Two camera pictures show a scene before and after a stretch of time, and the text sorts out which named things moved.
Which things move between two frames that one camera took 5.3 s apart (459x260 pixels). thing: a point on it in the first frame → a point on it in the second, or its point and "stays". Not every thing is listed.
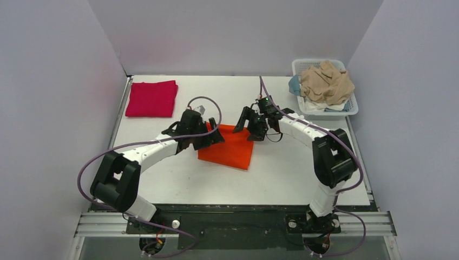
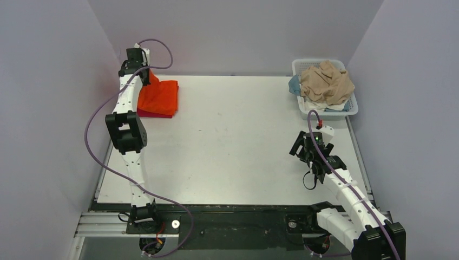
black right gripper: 253,122 → 299,148
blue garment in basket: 294,86 stays
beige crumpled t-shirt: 323,83 stays
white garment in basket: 308,105 stays
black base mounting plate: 238,227 stays
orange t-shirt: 236,151 → 160,97
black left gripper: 205,136 → 144,76
